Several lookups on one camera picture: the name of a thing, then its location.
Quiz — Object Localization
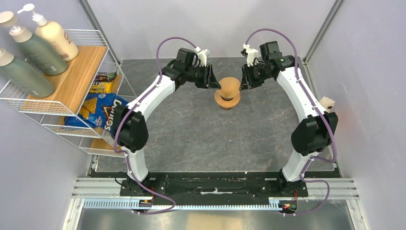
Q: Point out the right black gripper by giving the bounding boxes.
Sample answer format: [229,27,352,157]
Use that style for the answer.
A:
[239,61,272,91]

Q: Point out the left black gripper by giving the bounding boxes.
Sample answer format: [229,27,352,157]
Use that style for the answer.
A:
[185,64,221,90]

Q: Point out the brown paper coffee filter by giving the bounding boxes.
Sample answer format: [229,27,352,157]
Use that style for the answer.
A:
[216,77,240,100]

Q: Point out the wooden dripper stand ring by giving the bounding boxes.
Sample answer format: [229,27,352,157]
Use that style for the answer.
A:
[214,93,241,111]

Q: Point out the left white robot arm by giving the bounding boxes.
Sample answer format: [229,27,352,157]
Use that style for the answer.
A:
[112,47,221,196]

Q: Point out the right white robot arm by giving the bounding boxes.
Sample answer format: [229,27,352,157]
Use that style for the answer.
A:
[240,41,338,196]

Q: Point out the wooden filter holder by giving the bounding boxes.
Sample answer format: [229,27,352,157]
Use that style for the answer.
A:
[319,96,335,113]

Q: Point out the yellow candy bag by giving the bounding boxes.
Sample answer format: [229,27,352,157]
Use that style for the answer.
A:
[89,72,117,93]

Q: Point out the blue Doritos chip bag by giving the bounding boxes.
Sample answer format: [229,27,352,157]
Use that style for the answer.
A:
[64,93,128,133]

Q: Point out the cream pump bottle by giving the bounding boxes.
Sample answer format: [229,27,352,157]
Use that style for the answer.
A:
[17,3,79,62]

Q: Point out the green pump bottle middle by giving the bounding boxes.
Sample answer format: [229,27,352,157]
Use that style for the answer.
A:
[0,11,68,76]

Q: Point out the green pump bottle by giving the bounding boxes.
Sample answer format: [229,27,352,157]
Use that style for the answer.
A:
[0,48,54,98]
[0,11,68,76]

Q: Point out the green pump bottle front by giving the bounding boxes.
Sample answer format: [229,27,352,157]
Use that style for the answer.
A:
[0,48,54,98]

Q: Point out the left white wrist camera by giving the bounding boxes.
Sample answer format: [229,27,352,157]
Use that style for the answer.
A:
[194,46,211,67]

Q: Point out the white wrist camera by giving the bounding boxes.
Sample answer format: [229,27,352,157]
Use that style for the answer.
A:
[194,46,211,67]
[241,44,259,67]

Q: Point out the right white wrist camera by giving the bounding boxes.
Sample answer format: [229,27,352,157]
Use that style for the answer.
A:
[241,44,259,67]

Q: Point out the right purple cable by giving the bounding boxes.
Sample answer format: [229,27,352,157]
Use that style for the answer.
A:
[245,28,338,217]

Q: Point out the purple cable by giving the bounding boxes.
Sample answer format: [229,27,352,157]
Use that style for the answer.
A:
[113,36,199,216]
[245,28,338,217]

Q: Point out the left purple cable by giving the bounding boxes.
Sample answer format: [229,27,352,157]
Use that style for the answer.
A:
[113,36,199,216]

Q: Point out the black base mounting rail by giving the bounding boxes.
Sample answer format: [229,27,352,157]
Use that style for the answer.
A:
[89,168,341,214]

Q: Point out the white wire shelf rack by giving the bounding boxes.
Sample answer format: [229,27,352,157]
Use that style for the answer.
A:
[0,29,136,158]

